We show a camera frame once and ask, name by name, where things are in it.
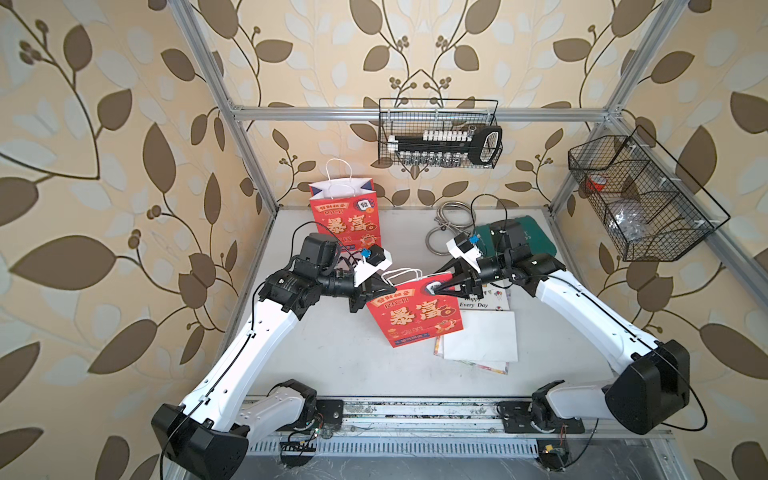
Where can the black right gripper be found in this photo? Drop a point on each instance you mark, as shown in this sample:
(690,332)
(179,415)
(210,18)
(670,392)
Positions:
(461,274)

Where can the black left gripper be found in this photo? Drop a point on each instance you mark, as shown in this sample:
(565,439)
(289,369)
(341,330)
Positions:
(364,292)

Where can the red paper bag front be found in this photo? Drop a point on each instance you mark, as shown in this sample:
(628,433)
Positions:
(412,313)

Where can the red paper bag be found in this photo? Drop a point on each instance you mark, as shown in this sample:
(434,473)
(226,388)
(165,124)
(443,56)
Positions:
(347,206)
(412,313)

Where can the white Happy Every Day bag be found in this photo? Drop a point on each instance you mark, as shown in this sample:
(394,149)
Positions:
(489,330)

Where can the floral painted paper bag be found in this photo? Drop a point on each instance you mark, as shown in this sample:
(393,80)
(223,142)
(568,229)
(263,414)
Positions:
(490,366)

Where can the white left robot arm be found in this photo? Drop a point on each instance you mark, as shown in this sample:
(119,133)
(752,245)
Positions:
(208,434)

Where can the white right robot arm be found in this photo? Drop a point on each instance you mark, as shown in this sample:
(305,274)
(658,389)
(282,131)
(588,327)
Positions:
(651,381)

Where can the clear plastic bag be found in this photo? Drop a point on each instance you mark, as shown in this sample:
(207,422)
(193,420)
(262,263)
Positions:
(626,219)

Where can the green plastic tool case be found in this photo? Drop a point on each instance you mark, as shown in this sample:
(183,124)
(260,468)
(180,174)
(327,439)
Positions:
(490,241)

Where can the black socket set holder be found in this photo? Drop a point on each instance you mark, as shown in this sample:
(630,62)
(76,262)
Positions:
(477,147)

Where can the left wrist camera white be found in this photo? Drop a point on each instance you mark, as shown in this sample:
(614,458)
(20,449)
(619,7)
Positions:
(374,259)

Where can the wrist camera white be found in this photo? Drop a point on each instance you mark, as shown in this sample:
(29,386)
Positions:
(374,259)
(463,247)

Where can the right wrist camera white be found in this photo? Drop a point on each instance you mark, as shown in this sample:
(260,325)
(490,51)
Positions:
(463,247)

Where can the black wire basket back wall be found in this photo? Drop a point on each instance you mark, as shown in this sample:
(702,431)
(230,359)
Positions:
(413,116)

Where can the black wire basket wall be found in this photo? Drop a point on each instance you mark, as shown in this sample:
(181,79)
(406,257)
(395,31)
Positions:
(413,116)
(680,212)

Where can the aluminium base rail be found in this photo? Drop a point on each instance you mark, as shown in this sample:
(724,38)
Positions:
(438,427)

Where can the black wire basket right wall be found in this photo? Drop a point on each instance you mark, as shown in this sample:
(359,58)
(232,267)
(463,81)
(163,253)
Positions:
(680,212)

